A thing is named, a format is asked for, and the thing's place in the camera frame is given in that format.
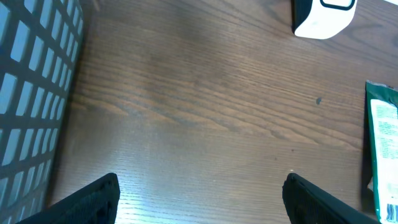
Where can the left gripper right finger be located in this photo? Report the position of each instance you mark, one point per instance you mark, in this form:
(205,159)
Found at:
(305,203)

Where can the grey plastic mesh basket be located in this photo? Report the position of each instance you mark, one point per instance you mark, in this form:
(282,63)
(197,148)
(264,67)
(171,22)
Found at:
(40,45)

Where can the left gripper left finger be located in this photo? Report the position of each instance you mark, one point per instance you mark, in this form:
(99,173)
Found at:
(96,203)

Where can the white barcode scanner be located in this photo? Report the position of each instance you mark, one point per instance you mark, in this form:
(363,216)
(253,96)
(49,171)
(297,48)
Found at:
(321,19)

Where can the white green glove package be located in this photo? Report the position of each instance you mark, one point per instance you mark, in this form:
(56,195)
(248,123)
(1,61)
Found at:
(381,102)

